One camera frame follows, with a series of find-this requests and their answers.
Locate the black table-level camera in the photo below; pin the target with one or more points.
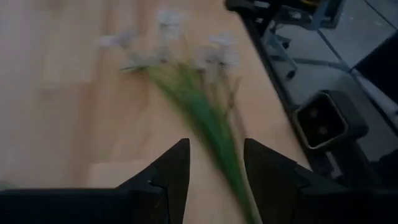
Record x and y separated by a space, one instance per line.
320 123

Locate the black aluminium table frame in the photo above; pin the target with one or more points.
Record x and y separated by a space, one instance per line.
281 93

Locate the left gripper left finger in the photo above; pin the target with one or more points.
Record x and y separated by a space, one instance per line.
174 174

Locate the large white flower bunch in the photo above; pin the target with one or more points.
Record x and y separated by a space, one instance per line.
205 118

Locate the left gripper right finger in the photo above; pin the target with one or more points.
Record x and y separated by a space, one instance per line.
270 186

